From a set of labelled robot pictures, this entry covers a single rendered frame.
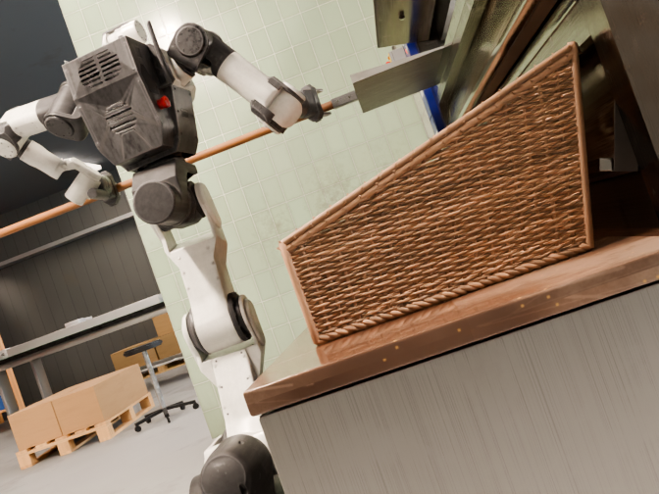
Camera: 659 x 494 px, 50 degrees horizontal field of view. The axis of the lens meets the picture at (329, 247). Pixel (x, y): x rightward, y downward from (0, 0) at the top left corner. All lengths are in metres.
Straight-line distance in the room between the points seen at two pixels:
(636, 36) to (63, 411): 5.09
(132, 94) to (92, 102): 0.11
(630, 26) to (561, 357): 0.42
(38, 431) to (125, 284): 6.03
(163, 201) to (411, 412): 1.17
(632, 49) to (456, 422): 0.50
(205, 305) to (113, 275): 9.63
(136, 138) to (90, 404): 3.79
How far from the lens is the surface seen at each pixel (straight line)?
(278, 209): 3.72
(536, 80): 1.01
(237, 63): 1.98
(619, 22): 0.97
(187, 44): 1.97
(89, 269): 11.75
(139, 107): 1.92
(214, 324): 1.95
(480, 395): 0.80
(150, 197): 1.85
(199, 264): 2.00
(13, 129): 2.34
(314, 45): 3.82
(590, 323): 0.81
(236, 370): 1.98
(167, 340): 10.11
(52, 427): 5.69
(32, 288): 12.26
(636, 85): 0.96
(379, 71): 2.25
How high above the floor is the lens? 0.69
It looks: 1 degrees up
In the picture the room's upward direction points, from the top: 20 degrees counter-clockwise
